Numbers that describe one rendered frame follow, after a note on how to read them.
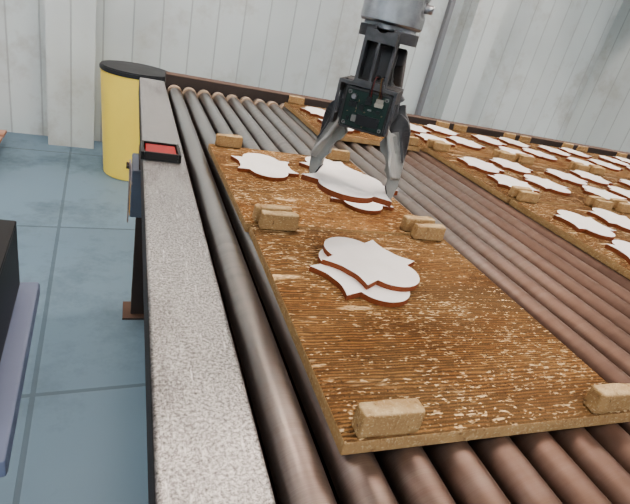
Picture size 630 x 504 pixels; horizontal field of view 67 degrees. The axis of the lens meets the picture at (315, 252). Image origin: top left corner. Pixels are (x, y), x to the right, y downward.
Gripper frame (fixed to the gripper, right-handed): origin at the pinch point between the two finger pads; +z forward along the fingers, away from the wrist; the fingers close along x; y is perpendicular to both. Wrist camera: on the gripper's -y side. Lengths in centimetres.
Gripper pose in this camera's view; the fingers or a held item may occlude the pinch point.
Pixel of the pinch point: (351, 183)
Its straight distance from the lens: 68.3
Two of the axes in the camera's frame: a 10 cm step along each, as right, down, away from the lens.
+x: 9.4, 3.1, -1.6
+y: -2.8, 3.6, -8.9
